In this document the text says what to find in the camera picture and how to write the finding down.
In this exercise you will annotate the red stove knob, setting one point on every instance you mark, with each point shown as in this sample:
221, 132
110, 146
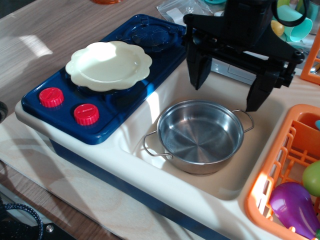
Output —
51, 97
86, 114

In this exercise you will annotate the red right stove knob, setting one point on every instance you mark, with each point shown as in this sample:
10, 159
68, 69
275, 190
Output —
86, 114

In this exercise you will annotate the clear plastic bag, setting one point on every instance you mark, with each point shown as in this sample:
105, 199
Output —
174, 10

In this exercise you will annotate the cream scalloped plastic plate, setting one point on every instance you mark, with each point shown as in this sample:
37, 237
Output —
108, 66

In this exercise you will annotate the blue toy stove top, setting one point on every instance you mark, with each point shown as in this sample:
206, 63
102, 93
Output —
160, 39

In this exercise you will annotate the green toy fruit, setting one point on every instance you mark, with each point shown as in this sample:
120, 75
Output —
311, 179

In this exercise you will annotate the stainless steel pan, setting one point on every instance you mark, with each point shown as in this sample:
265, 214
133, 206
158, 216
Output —
200, 137

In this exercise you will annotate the grey toy faucet base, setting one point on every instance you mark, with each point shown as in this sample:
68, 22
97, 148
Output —
232, 72

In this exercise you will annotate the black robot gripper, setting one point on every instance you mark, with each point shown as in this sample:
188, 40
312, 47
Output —
242, 37

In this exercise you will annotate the purple toy eggplant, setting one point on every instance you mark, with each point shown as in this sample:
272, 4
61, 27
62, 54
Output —
292, 205

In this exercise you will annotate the red left stove knob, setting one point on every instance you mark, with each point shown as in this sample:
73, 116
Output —
51, 97

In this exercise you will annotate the yellow toy lemon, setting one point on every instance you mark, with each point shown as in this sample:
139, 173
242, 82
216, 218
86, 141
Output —
277, 28

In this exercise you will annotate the orange plastic crate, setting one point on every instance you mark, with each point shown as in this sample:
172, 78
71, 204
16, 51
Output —
313, 57

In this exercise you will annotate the teal plastic cup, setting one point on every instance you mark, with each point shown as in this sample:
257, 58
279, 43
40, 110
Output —
297, 32

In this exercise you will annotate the orange plastic dish rack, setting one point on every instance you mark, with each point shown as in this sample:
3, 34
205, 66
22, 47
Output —
296, 146

